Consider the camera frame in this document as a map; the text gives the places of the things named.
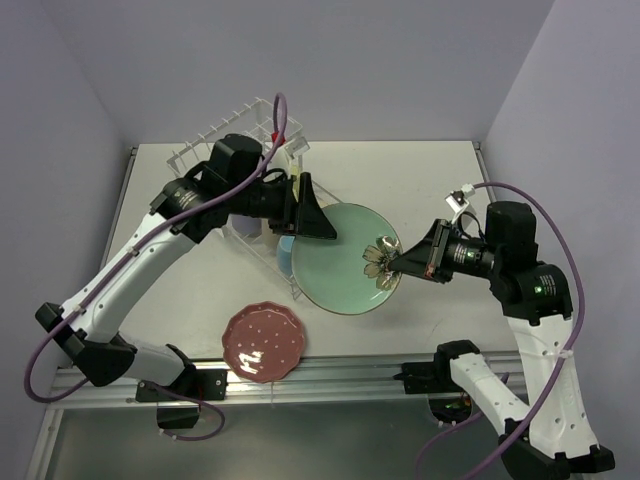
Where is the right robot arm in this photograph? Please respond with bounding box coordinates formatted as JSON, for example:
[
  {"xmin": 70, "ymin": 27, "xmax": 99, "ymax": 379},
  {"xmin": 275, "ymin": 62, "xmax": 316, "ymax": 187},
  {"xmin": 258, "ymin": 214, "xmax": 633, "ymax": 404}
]
[{"xmin": 389, "ymin": 201, "xmax": 615, "ymax": 479}]

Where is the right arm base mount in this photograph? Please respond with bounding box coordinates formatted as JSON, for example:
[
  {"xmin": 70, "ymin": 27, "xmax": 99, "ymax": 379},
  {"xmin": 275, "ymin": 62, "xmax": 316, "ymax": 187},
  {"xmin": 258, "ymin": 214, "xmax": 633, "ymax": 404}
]
[{"xmin": 393, "ymin": 340, "xmax": 480, "ymax": 426}]

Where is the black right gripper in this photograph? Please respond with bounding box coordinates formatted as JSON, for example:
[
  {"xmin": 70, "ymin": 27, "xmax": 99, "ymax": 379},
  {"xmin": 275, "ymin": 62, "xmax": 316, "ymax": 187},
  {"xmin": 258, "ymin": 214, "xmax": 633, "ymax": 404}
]
[{"xmin": 387, "ymin": 215, "xmax": 500, "ymax": 280}]

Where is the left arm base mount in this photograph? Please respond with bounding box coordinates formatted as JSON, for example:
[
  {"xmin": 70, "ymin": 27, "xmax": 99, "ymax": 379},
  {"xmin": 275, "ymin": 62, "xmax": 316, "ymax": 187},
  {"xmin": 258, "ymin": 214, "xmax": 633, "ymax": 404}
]
[{"xmin": 134, "ymin": 369, "xmax": 227, "ymax": 431}]

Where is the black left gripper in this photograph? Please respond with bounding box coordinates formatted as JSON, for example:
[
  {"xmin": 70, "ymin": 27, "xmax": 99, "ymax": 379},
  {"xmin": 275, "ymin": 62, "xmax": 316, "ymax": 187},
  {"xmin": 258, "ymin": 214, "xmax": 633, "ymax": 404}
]
[{"xmin": 228, "ymin": 173, "xmax": 337, "ymax": 240}]

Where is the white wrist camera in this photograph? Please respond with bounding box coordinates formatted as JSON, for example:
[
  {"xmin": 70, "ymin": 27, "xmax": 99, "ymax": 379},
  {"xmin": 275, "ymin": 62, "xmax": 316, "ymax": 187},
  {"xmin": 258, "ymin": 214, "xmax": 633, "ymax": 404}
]
[
  {"xmin": 284, "ymin": 136, "xmax": 310, "ymax": 158},
  {"xmin": 445, "ymin": 184, "xmax": 475, "ymax": 223}
]

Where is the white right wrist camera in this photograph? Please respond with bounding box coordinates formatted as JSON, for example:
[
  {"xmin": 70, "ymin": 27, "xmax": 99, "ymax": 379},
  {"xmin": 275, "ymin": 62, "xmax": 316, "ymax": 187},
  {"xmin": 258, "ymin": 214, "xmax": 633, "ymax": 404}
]
[{"xmin": 445, "ymin": 184, "xmax": 475, "ymax": 223}]

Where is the pink polka dot plate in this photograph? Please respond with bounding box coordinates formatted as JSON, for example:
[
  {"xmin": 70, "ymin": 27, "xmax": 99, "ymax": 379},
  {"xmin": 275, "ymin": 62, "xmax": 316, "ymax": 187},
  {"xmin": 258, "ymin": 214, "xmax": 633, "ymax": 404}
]
[{"xmin": 221, "ymin": 301, "xmax": 306, "ymax": 384}]

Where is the mint green floral plate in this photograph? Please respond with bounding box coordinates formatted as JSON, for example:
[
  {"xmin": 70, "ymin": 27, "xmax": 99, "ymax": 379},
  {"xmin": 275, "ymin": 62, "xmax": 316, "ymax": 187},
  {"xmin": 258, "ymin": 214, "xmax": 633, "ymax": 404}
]
[{"xmin": 291, "ymin": 203, "xmax": 403, "ymax": 316}]

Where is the light blue mug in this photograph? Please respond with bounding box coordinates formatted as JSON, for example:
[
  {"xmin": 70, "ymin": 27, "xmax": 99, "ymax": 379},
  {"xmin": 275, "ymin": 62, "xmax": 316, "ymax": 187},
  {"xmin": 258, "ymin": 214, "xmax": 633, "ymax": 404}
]
[{"xmin": 276, "ymin": 236, "xmax": 295, "ymax": 277}]

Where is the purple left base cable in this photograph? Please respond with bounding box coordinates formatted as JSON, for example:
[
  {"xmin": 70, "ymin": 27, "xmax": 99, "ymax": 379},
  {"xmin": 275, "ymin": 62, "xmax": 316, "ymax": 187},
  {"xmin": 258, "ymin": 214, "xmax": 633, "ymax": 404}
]
[{"xmin": 159, "ymin": 394, "xmax": 230, "ymax": 443}]

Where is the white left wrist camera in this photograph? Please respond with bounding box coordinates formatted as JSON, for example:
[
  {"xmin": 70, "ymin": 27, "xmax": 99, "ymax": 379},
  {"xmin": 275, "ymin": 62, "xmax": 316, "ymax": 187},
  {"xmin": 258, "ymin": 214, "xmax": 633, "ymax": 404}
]
[{"xmin": 284, "ymin": 136, "xmax": 310, "ymax": 158}]

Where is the lavender cup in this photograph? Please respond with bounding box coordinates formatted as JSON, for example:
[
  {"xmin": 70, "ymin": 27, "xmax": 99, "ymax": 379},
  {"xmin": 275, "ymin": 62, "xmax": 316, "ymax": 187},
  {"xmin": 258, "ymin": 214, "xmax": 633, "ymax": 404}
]
[{"xmin": 231, "ymin": 215, "xmax": 262, "ymax": 237}]

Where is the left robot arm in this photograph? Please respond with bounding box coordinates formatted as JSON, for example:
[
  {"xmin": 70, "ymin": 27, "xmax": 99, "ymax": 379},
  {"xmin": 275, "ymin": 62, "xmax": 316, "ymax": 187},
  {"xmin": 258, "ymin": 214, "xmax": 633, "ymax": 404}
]
[{"xmin": 35, "ymin": 127, "xmax": 337, "ymax": 399}]

